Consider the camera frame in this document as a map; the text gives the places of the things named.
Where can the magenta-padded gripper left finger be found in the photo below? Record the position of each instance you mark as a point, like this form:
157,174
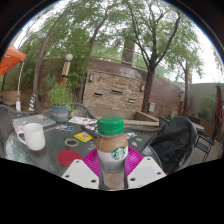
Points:
80,173

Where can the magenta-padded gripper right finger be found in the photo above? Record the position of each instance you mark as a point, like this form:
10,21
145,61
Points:
146,171

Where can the green-capped coffee drink bottle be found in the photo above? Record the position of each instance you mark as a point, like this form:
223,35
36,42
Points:
111,150

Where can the flat round red coaster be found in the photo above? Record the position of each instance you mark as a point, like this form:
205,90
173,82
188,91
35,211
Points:
68,157

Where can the black laptop with stickers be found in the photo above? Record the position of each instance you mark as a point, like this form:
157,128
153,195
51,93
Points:
136,140

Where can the yellow card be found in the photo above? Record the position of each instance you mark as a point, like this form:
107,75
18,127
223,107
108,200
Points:
83,136

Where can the black jacket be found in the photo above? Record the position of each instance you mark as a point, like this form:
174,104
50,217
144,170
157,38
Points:
175,143

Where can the blue sticker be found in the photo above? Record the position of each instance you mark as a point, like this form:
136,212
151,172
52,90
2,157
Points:
66,127

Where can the white sticker sheet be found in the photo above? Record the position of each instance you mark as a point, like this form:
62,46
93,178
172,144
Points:
80,120

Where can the white ceramic mug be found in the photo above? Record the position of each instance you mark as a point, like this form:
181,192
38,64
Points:
35,136

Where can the black metal patio chair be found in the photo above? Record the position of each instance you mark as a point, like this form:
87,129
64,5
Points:
206,144

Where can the round dark patio table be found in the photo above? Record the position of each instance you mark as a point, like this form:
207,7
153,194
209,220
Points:
199,127

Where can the grey laptop with stickers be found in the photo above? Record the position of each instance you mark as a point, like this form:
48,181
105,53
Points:
33,121

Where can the potted green plant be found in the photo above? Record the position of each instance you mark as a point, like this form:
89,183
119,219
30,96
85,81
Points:
60,100

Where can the blue yellow striped cone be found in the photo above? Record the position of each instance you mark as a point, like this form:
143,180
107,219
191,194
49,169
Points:
32,104

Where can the dark-trunked tree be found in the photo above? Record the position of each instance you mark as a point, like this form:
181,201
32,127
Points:
148,86

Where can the maroon closed patio umbrella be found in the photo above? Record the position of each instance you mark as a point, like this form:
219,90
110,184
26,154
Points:
218,110

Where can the leaning grey-trunked tree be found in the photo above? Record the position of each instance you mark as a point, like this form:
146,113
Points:
37,80

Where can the orange patio umbrella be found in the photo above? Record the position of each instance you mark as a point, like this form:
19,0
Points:
10,58

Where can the wall lantern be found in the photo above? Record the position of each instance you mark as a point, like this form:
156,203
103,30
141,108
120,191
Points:
91,77
142,87

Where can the globe-topped lamp post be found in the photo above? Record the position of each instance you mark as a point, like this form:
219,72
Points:
65,71

